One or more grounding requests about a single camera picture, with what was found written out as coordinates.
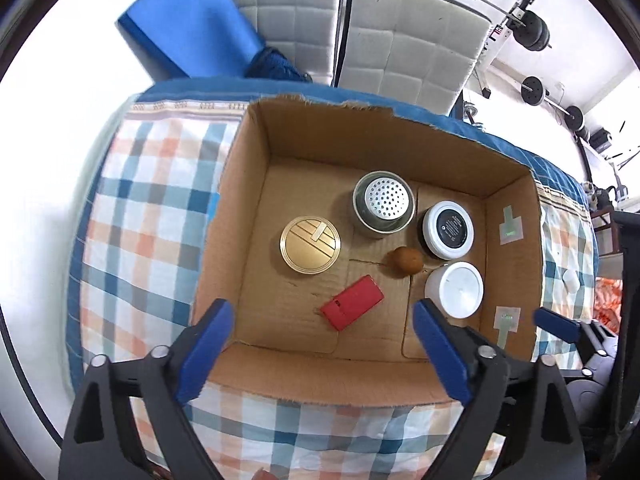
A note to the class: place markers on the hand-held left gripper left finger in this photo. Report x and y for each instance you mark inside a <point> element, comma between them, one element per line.
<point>207,350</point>

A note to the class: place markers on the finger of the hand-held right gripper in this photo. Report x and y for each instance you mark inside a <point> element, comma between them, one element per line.
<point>555,322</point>

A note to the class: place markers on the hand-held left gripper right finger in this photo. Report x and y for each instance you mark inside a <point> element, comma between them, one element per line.
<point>442,355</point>

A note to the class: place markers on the small white cylinder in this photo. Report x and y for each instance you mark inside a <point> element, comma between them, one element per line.
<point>571,280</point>

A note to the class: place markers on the white round jar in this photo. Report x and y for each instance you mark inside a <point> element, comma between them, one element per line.
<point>457,287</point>

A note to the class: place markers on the cardboard box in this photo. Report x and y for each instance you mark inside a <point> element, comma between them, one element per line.
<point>300,320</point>

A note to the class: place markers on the brown walnut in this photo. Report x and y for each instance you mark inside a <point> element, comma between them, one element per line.
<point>405,260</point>

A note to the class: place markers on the red case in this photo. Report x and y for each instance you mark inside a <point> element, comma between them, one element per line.
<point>352,302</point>

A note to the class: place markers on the white jar with black lid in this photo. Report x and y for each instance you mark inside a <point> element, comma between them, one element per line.
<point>448,227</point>

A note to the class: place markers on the round gold tin lid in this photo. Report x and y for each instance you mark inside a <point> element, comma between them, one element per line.
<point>310,245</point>

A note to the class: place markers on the metal perforated lid tin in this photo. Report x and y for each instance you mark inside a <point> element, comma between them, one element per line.
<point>385,200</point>

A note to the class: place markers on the orange floral cloth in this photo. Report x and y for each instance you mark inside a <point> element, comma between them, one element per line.
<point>607,300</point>

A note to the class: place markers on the dark wooden chair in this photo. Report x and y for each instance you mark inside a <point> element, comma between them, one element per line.
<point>607,230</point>

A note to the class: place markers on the white shoes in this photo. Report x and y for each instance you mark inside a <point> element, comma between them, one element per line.
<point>590,194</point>

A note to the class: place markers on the plaid blanket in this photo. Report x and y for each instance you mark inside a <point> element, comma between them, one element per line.
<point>145,210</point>

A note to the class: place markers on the black box appliance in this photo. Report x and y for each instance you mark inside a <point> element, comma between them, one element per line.
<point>601,140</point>

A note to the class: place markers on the chrome dumbbell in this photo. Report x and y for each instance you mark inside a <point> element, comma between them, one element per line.
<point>472,115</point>

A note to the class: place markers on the short barbell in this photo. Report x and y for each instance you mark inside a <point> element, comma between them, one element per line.
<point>531,91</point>

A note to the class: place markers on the white barbell rack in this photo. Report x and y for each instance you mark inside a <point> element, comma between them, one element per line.
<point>500,35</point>

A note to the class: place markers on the long barbell with black plates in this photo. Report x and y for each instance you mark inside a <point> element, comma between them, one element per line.
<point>532,30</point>

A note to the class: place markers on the dark blue cloth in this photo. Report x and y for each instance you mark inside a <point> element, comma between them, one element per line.
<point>275,62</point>

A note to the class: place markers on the white quilted cushion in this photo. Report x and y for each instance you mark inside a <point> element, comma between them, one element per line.
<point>410,45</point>
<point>290,20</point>

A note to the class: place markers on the blue foam mat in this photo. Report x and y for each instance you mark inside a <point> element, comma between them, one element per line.
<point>195,20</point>

